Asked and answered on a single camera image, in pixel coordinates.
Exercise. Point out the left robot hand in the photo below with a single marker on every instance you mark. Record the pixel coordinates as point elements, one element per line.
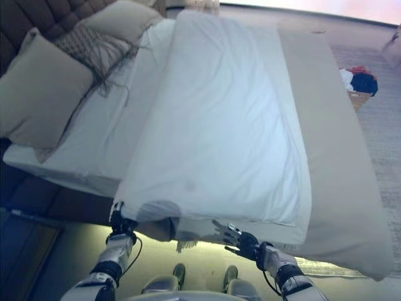
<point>122,224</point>

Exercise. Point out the brown tufted headboard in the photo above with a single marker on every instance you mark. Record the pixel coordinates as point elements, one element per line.
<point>47,19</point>

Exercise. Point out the wooden bedside cabinet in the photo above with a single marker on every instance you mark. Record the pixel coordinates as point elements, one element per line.
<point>25,257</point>

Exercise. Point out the small beige pillow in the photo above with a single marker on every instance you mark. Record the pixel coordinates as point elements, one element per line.
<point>122,17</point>

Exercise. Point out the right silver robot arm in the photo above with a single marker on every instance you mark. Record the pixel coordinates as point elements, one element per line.
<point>282,260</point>

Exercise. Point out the white duvet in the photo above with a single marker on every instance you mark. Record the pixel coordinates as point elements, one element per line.
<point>219,125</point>

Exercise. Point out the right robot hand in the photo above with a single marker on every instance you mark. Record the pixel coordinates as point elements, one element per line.
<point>246,246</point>

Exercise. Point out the left dark robot foot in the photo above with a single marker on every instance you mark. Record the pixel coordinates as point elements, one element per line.
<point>179,274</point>

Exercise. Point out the large beige pillow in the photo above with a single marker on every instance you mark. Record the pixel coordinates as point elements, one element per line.
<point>40,91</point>

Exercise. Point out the right dark robot foot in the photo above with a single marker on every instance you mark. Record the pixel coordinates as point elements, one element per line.
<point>231,276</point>

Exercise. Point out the dark robot foot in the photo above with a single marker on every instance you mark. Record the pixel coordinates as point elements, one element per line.
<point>179,274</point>
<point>231,276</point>

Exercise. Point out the white fringed textured blanket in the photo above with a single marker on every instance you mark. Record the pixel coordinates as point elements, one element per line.
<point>188,244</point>

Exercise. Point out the white mattress sheet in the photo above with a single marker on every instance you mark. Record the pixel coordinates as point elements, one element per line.
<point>103,125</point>

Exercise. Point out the right silver robot leg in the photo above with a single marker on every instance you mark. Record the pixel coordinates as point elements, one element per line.
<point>238,285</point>

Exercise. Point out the basket of clothes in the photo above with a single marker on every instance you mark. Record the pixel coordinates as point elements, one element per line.
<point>360,84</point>

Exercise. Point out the beige bed cover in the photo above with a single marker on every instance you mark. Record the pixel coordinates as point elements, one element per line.
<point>329,141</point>

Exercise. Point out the upholstered bed frame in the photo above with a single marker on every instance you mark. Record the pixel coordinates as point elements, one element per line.
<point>47,191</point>

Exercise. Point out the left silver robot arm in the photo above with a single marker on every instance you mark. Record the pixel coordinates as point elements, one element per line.
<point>116,251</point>

